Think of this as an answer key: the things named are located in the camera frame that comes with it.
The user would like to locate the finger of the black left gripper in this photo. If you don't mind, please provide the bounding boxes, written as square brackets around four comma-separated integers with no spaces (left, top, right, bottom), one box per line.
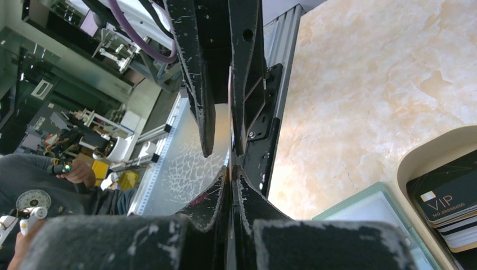
[228,1,267,156]
[164,1,215,158]

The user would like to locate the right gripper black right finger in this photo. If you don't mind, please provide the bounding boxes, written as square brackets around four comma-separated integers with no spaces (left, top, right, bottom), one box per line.
[232,165,416,269]

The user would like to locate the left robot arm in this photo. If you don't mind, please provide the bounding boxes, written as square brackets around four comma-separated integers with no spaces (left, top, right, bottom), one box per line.
[86,1,267,156]

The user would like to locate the person in grey shirt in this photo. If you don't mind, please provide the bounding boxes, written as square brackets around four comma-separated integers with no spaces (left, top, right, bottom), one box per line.
[0,153,135,270]

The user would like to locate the aluminium front rail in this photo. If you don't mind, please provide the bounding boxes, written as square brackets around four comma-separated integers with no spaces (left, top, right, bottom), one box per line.
[129,1,304,215]

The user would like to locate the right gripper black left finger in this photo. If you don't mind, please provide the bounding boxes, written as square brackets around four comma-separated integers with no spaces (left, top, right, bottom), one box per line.
[20,166,229,269]

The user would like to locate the dark VIP card upper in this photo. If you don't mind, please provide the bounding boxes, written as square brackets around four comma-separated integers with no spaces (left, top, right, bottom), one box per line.
[407,151,476,225]

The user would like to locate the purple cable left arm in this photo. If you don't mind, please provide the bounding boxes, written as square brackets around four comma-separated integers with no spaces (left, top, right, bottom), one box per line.
[108,0,178,64]

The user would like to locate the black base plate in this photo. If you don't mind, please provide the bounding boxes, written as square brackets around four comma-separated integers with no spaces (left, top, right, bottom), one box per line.
[229,64,284,197]

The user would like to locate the green card holder wallet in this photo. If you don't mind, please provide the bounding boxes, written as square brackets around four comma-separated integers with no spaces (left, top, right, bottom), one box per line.
[313,182,440,269]

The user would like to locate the beige oval tray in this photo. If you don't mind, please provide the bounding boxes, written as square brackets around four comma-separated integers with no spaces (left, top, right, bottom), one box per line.
[396,125,476,269]

